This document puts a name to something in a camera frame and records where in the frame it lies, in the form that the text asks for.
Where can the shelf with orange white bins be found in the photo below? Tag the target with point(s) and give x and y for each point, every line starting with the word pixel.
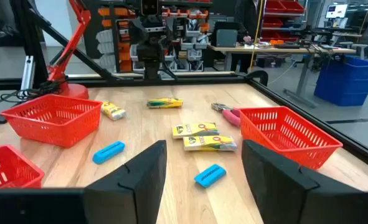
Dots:
pixel 118 37

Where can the computer monitor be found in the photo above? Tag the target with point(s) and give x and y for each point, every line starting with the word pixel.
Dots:
pixel 336 11

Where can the red bin rack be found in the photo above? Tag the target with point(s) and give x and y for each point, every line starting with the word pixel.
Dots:
pixel 283 18

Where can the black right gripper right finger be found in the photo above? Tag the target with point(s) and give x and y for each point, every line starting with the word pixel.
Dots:
pixel 283 196

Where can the black table clamp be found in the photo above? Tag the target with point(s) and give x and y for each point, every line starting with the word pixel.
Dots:
pixel 258 76

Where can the red plastic slotted basket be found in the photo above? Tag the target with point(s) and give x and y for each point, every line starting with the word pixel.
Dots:
pixel 12 168
pixel 51 124
pixel 291 140

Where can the person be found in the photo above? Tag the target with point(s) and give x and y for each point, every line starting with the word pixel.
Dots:
pixel 249 15

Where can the silver aluminium extrusion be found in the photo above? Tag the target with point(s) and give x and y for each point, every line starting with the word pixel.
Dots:
pixel 27 73

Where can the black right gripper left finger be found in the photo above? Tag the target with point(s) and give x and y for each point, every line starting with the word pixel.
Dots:
pixel 134 193

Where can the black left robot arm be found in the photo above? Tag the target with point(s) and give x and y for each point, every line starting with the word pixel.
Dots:
pixel 151 59

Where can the person's hand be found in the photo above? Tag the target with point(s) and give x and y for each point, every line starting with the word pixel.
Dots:
pixel 247 39

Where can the black frame post with strut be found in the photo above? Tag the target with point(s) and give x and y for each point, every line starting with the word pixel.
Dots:
pixel 31 40

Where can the blue storage tote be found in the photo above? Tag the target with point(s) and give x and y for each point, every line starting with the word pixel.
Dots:
pixel 345 84
pixel 353 67
pixel 341 97

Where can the red desk lamp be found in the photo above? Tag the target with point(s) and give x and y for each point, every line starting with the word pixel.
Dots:
pixel 71 46

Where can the grey box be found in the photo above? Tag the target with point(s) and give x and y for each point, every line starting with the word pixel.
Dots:
pixel 226 38

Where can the wooden desk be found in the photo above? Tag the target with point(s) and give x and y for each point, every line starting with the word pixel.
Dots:
pixel 283 50

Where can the blue rectangular eraser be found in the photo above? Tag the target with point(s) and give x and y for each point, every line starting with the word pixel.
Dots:
pixel 108 152
pixel 210 175

